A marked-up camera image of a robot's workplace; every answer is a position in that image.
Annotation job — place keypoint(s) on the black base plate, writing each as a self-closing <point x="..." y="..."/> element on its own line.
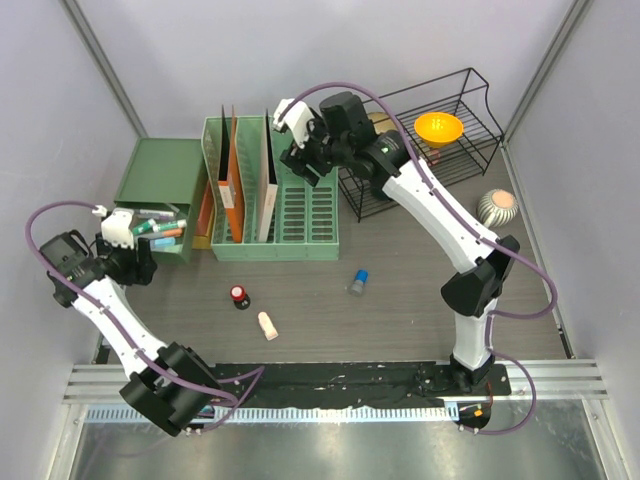
<point x="387" y="385"/>

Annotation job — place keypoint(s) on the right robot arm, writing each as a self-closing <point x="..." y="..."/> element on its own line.
<point x="343" y="134"/>

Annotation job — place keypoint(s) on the green file organizer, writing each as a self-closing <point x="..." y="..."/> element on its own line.
<point x="305" y="222"/>

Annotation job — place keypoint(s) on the orange bowl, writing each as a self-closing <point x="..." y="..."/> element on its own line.
<point x="438" y="129"/>

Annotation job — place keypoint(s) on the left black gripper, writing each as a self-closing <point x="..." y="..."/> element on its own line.
<point x="143" y="272"/>

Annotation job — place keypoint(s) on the blue grey bottle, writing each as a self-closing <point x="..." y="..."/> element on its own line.
<point x="357" y="286"/>

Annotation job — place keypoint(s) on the green white glue stick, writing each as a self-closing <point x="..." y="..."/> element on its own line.
<point x="144" y="227"/>

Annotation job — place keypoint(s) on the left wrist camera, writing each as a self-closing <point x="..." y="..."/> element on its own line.
<point x="116" y="226"/>

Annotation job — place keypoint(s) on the orange folder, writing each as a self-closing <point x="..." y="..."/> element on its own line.
<point x="229" y="179"/>

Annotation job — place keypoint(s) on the red black stamp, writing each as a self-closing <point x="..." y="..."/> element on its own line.
<point x="240" y="298"/>

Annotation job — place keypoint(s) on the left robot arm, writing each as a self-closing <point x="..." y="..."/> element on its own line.
<point x="165" y="381"/>

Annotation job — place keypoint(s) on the light blue highlighter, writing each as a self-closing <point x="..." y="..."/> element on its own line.
<point x="163" y="243"/>

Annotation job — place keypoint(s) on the drawer box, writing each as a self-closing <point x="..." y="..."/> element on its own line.
<point x="163" y="172"/>

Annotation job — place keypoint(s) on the white folder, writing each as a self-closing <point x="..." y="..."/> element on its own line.
<point x="268" y="185"/>

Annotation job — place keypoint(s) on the black wire rack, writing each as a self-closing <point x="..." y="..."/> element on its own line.
<point x="463" y="93"/>

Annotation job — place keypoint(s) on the small green glue stick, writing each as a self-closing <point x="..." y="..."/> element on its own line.
<point x="167" y="226"/>

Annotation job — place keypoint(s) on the pink eraser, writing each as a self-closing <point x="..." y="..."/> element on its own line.
<point x="266" y="324"/>

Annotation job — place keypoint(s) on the white cable tray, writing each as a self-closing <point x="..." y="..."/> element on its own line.
<point x="120" y="414"/>

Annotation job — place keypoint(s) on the striped ceramic mug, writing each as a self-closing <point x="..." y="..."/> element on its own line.
<point x="497" y="208"/>

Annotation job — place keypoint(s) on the brown glass bowl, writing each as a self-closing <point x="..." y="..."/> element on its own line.
<point x="381" y="122"/>

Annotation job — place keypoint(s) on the pink mug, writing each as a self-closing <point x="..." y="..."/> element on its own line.
<point x="433" y="157"/>

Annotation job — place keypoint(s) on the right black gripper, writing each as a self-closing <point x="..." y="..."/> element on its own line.
<point x="297" y="166"/>

